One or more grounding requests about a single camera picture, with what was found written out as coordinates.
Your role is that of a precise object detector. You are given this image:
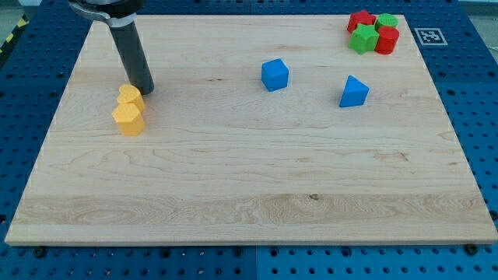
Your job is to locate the blue cube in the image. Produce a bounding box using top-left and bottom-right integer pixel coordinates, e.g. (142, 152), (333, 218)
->
(261, 58), (289, 92)

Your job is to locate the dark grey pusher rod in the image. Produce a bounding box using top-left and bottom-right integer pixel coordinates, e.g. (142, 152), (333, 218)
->
(110, 22), (155, 95)

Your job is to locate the robot arm flange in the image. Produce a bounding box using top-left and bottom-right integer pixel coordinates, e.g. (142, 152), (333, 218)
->
(68, 0), (146, 28)

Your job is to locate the blue triangle block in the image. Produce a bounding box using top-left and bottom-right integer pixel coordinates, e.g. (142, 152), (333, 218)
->
(339, 75), (370, 107)

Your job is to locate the wooden board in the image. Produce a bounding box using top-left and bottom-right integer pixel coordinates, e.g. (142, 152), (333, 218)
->
(5, 16), (497, 247)

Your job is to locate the yellow hexagon block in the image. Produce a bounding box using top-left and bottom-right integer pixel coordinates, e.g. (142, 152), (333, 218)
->
(111, 103), (146, 136)

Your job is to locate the yellow heart block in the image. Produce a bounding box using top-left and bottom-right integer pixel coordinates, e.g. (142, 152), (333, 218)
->
(117, 84), (146, 112)

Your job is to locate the green star block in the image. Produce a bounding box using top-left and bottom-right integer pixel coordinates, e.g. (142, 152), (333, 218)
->
(349, 23), (380, 54)

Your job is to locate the red star block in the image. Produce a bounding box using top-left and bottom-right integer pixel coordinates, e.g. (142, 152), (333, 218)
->
(346, 10), (377, 33)

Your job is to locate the red cylinder block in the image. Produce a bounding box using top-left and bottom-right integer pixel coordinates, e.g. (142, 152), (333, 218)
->
(374, 26), (400, 54)

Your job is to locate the green cylinder block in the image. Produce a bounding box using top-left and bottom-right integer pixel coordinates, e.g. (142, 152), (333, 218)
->
(375, 13), (398, 30)

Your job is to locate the white fiducial marker tag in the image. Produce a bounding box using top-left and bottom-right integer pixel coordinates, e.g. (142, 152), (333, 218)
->
(415, 27), (447, 46)

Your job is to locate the black bolt left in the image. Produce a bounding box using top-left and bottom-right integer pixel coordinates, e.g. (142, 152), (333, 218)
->
(33, 247), (47, 258)

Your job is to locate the black bolt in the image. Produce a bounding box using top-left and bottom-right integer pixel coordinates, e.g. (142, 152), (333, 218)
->
(464, 243), (479, 256)
(33, 247), (47, 258)

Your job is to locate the black bolt right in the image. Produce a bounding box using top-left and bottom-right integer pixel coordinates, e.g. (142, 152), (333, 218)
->
(464, 243), (479, 256)

